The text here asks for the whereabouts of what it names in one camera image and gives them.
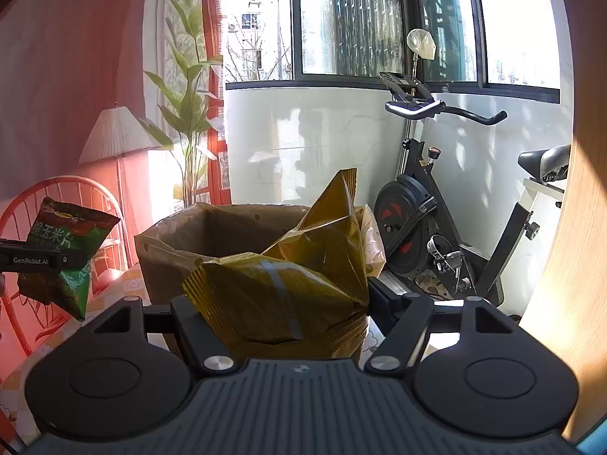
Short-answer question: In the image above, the yellow snack bag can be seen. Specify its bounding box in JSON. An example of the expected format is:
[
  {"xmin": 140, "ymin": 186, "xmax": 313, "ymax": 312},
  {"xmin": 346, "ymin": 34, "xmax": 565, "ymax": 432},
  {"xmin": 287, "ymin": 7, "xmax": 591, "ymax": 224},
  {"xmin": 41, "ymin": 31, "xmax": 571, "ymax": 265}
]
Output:
[{"xmin": 182, "ymin": 169, "xmax": 371, "ymax": 348}]

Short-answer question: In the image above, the orange metal chair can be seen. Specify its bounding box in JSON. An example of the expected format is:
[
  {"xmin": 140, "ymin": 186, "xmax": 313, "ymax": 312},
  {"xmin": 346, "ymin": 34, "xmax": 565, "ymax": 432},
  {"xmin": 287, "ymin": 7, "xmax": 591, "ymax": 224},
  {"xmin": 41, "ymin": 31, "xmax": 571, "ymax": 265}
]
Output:
[{"xmin": 0, "ymin": 176, "xmax": 132, "ymax": 357}]

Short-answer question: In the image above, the black exercise bike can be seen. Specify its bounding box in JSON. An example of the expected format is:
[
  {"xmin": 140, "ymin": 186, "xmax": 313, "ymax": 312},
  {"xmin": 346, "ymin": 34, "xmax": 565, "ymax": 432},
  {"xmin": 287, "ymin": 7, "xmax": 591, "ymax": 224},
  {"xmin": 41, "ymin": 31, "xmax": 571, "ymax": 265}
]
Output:
[{"xmin": 373, "ymin": 71, "xmax": 572, "ymax": 317}]

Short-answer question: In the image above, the brown cardboard box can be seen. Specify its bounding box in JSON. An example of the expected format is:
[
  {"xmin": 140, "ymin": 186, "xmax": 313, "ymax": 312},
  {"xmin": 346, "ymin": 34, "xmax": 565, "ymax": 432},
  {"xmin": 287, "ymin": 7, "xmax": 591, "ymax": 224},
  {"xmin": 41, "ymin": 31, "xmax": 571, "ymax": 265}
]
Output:
[{"xmin": 134, "ymin": 202, "xmax": 386, "ymax": 362}]

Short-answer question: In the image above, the floor lamp with pleated shade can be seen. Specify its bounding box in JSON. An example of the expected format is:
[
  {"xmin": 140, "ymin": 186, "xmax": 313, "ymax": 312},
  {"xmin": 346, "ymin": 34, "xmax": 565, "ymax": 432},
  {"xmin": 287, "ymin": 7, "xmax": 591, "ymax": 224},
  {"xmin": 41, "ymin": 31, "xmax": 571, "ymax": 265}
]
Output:
[{"xmin": 78, "ymin": 101, "xmax": 165, "ymax": 268}]

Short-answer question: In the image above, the checkered floral tablecloth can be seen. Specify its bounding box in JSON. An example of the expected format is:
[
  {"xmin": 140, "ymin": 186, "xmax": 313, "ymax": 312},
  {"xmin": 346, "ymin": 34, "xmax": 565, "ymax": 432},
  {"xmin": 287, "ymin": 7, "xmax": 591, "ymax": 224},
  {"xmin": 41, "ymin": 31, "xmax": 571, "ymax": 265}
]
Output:
[{"xmin": 0, "ymin": 265, "xmax": 394, "ymax": 455}]

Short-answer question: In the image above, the wooden board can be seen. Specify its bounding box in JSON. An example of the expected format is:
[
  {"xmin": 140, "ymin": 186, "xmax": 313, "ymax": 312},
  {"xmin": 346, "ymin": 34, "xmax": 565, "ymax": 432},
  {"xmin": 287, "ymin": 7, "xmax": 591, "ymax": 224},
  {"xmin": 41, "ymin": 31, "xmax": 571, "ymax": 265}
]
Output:
[{"xmin": 517, "ymin": 104, "xmax": 607, "ymax": 442}]

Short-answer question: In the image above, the orange door frame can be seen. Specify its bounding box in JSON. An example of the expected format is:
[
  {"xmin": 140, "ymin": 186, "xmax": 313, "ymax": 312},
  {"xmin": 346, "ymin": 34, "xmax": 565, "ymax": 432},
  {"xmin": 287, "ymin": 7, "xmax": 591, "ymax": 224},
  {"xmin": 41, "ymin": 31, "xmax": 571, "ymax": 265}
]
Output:
[{"xmin": 202, "ymin": 0, "xmax": 233, "ymax": 206}]

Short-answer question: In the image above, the black window frame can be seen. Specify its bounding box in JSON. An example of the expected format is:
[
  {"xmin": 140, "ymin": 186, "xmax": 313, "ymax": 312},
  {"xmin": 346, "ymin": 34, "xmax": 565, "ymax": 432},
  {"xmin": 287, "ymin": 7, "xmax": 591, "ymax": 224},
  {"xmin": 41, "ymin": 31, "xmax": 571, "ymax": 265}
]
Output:
[{"xmin": 225, "ymin": 0, "xmax": 563, "ymax": 104}]

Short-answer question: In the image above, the green snack bag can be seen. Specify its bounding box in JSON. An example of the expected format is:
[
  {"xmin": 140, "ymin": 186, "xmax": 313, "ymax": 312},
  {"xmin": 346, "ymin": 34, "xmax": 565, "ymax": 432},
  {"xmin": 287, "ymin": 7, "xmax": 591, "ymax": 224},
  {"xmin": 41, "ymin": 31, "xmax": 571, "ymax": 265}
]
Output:
[{"xmin": 16, "ymin": 198, "xmax": 121, "ymax": 321}]

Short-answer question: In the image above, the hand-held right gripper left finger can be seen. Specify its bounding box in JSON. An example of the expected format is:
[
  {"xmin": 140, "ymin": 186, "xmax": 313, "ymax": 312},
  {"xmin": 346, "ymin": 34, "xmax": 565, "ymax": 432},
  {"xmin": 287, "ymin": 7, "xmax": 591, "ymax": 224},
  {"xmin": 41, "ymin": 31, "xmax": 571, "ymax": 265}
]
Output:
[{"xmin": 80, "ymin": 294, "xmax": 240, "ymax": 374}]

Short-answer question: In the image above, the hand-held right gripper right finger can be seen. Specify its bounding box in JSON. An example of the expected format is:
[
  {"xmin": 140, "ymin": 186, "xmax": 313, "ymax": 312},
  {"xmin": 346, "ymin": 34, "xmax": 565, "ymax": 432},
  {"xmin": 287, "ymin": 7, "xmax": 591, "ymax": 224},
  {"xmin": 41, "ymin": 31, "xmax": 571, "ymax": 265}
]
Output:
[{"xmin": 363, "ymin": 277, "xmax": 521, "ymax": 374}]

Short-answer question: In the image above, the plastic-wrapped fixture on stem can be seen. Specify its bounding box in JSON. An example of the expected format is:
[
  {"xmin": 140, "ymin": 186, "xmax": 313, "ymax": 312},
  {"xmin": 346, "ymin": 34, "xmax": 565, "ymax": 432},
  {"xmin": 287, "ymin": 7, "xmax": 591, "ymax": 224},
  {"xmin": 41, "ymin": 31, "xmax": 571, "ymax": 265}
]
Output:
[{"xmin": 406, "ymin": 28, "xmax": 437, "ymax": 82}]

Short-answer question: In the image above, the tall green leafy plant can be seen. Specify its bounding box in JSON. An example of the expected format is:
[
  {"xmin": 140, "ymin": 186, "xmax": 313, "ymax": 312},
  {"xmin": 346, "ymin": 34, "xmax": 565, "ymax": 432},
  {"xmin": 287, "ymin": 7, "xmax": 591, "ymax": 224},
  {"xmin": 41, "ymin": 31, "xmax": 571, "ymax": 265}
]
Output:
[{"xmin": 137, "ymin": 0, "xmax": 226, "ymax": 210}]

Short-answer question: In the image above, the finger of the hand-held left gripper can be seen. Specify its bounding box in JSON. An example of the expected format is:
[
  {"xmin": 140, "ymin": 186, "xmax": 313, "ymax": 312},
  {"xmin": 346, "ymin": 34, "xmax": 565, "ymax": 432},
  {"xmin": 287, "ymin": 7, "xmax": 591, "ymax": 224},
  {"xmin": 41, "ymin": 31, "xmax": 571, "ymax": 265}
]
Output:
[{"xmin": 60, "ymin": 252, "xmax": 93, "ymax": 269}]

